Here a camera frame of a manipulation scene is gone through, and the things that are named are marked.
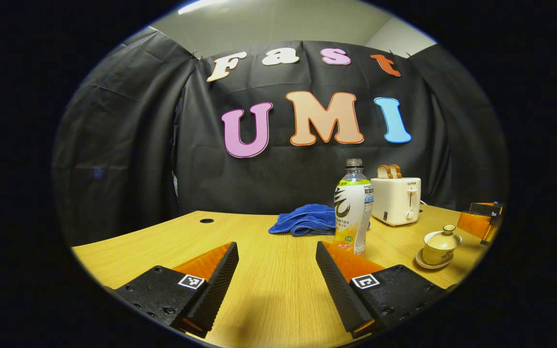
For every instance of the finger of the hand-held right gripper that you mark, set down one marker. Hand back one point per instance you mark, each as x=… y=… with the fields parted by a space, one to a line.
x=486 y=209
x=472 y=223

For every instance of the black backdrop cloth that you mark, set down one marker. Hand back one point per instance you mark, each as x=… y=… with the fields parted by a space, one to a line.
x=124 y=145

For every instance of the blue towel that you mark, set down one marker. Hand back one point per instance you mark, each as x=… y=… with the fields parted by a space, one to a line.
x=302 y=220

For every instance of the clear plastic water bottle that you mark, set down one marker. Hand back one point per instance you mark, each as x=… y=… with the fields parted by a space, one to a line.
x=353 y=212

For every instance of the toasted bread slice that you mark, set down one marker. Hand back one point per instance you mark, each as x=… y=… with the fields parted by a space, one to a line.
x=383 y=172
x=397 y=170

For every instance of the white ceramic saucer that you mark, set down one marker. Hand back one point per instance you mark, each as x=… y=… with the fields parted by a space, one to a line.
x=423 y=263

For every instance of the white teacup lid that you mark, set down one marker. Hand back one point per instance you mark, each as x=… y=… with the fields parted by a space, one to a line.
x=445 y=239

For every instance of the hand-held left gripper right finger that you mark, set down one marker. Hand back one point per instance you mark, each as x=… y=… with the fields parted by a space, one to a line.
x=339 y=290

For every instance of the white toaster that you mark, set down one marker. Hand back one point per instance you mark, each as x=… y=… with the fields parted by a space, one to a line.
x=394 y=200

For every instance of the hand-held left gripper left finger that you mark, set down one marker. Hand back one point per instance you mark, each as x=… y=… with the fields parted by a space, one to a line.
x=215 y=290

